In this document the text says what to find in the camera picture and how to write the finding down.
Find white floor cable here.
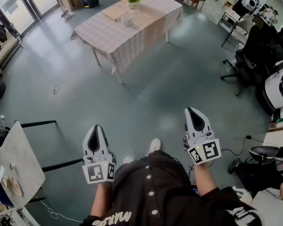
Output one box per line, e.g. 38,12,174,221
34,195,83,223

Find white-legged table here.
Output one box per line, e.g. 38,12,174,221
92,29,171,84

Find glass entrance door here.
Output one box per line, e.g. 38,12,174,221
0,0,60,35

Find white machine housing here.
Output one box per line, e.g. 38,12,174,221
264,65,283,110

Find white backpack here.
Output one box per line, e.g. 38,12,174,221
241,0,257,9

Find person's right forearm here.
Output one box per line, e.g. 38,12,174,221
192,160,219,196

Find black office chair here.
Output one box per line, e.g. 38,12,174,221
220,24,283,96

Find person's left forearm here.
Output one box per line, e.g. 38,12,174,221
91,182,114,219

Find marble top side table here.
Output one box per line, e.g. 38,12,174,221
0,120,84,209

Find tan hardcover book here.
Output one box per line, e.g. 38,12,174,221
102,7,128,22

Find white cup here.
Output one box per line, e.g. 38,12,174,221
120,14,133,27

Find round wooden coaster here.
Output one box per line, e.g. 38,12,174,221
1,177,14,189
10,176,23,196

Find checkered tablecloth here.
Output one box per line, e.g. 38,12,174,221
70,0,183,74

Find sunflowers in white pot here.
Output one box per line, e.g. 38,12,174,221
124,0,142,9

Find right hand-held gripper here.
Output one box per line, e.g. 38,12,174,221
183,106,222,166

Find grey long-handled dustpan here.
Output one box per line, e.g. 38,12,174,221
52,0,75,21

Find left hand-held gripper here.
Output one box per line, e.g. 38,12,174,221
82,124,116,185

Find cardboard box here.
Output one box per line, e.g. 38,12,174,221
65,0,83,11

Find beige cushion sofa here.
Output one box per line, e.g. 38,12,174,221
0,35,23,68

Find person's black shirt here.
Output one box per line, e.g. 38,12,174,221
80,149,265,226

